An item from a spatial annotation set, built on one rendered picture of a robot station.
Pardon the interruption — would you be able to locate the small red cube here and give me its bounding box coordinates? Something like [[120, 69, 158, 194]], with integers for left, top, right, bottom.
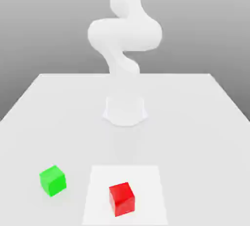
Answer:
[[108, 181, 136, 217]]

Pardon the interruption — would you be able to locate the small green cube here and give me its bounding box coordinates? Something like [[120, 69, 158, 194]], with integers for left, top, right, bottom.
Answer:
[[39, 164, 67, 198]]

